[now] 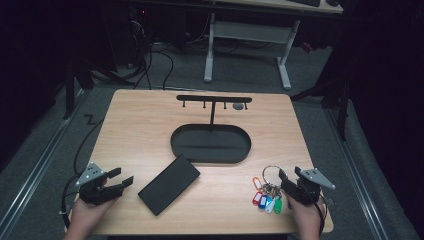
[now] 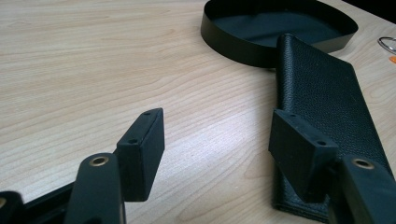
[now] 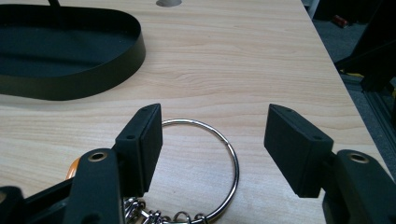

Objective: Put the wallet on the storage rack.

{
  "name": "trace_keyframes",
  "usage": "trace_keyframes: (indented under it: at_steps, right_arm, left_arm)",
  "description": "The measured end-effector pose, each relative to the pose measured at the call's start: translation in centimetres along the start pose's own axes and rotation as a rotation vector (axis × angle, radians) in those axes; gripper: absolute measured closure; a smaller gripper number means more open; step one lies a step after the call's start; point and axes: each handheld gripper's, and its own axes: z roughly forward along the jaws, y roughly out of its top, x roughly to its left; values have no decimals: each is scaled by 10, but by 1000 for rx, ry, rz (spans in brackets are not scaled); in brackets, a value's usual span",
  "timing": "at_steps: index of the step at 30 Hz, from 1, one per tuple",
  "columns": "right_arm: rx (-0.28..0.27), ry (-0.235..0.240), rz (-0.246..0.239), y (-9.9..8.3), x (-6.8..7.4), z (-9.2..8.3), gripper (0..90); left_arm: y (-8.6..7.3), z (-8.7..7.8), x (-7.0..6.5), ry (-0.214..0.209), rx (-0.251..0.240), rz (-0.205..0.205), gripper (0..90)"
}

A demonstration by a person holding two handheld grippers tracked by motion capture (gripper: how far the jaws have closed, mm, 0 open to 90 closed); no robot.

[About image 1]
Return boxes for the black floor cables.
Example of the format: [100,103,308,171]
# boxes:
[131,39,175,91]

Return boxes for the person's left hand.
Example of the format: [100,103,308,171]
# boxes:
[65,196,118,234]

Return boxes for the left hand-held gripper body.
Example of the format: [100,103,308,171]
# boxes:
[75,162,125,206]

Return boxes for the left hand-held gripper cable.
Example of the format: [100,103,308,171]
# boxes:
[59,117,106,231]

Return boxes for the person's right hand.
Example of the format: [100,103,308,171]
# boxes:
[286,194,326,233]

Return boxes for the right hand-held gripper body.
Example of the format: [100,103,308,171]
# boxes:
[281,167,337,206]

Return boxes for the hand-held gripper cable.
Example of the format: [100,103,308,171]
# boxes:
[59,117,106,231]
[313,195,330,236]

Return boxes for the right hand-held gripper cable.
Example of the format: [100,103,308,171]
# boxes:
[313,195,330,236]

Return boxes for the black keyboard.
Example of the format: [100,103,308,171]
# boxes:
[288,0,322,8]

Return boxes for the white frame desk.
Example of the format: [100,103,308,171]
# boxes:
[203,0,344,91]

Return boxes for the black leather wallet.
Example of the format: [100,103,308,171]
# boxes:
[137,154,201,217]

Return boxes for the key ring with coloured tags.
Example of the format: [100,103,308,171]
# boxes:
[251,164,284,215]

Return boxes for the black metal stand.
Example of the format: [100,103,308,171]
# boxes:
[290,74,351,142]
[63,54,96,120]

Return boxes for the metal floor rail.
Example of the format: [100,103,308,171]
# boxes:
[324,106,389,240]
[0,89,88,236]

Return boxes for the black key rack with tray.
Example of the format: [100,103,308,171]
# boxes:
[170,94,253,165]

